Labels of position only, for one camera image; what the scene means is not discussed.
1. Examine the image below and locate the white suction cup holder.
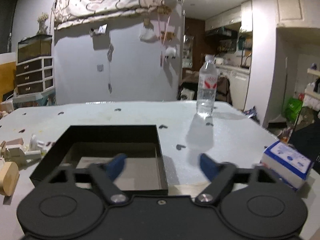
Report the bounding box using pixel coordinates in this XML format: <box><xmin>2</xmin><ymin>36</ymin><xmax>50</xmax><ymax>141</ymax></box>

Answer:
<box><xmin>28</xmin><ymin>134</ymin><xmax>47</xmax><ymax>155</ymax></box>

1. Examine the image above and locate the green plastic bag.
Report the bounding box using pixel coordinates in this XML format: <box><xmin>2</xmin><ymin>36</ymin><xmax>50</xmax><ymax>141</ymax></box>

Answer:
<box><xmin>283</xmin><ymin>97</ymin><xmax>303</xmax><ymax>123</ymax></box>

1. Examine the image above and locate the round wooden block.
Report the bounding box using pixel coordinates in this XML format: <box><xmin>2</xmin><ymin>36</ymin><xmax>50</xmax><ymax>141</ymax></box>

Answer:
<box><xmin>0</xmin><ymin>162</ymin><xmax>20</xmax><ymax>197</ymax></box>

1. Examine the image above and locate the white drawer cabinet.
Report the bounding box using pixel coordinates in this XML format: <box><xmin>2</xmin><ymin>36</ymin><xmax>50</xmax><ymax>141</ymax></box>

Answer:
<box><xmin>16</xmin><ymin>56</ymin><xmax>55</xmax><ymax>95</ymax></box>

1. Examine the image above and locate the black storage box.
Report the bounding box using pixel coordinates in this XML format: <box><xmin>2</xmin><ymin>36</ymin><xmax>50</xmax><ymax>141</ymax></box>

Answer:
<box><xmin>29</xmin><ymin>125</ymin><xmax>168</xmax><ymax>195</ymax></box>

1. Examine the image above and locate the blue white tissue pack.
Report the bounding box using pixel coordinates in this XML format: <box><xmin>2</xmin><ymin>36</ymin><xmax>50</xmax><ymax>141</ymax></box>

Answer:
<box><xmin>260</xmin><ymin>141</ymin><xmax>313</xmax><ymax>191</ymax></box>

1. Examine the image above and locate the clear plastic water bottle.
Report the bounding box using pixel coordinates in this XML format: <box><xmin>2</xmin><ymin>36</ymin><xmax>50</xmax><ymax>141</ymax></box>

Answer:
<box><xmin>196</xmin><ymin>54</ymin><xmax>218</xmax><ymax>119</ymax></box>

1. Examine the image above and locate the glass fish tank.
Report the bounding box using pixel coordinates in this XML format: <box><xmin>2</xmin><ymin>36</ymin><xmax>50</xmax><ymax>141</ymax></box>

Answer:
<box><xmin>17</xmin><ymin>34</ymin><xmax>53</xmax><ymax>63</ymax></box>

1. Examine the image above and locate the white power adapter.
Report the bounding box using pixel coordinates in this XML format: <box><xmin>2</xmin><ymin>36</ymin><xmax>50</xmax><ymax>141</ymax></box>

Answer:
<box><xmin>3</xmin><ymin>145</ymin><xmax>42</xmax><ymax>167</ymax></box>

